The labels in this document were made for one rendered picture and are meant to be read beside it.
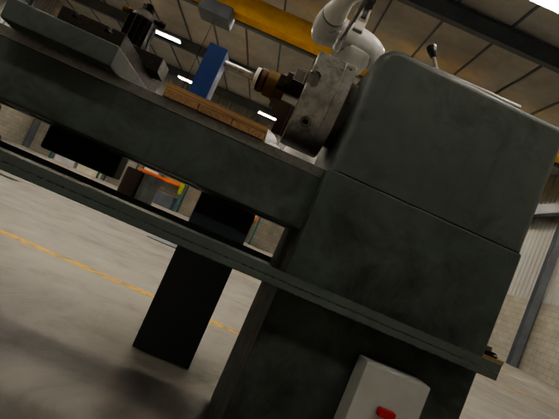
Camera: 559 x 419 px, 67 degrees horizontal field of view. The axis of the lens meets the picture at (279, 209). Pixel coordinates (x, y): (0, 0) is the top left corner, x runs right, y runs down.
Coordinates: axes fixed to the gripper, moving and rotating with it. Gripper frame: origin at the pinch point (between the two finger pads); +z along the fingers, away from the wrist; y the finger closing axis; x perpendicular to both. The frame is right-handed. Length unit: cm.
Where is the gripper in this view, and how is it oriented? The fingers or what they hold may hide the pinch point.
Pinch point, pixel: (361, 20)
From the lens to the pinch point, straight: 134.1
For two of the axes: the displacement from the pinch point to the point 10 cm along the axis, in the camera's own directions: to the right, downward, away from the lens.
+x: 9.1, 4.0, 0.7
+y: 1.0, -0.5, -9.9
